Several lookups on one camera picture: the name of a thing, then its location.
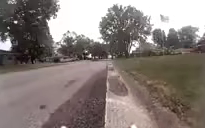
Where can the concrete kerb strip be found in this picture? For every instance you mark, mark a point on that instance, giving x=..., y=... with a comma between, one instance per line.
x=123, y=111

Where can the grey asphalt road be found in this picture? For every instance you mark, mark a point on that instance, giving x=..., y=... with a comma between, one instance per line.
x=30, y=95

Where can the robot's own part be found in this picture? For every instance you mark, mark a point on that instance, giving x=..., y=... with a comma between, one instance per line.
x=133, y=126
x=63, y=126

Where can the dark green tree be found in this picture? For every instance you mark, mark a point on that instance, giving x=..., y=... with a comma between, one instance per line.
x=188, y=36
x=172, y=38
x=158, y=37

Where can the large dark leafy tree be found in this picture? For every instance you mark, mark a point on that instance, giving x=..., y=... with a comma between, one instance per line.
x=26, y=26

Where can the row of trees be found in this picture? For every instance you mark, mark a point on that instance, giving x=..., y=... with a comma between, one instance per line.
x=73, y=45

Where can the low bluish building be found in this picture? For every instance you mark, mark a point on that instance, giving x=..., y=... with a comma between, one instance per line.
x=1, y=58

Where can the large broad leafy tree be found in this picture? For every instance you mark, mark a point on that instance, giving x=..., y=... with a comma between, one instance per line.
x=123, y=28

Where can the grass strip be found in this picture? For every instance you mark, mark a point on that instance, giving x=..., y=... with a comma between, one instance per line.
x=10, y=68

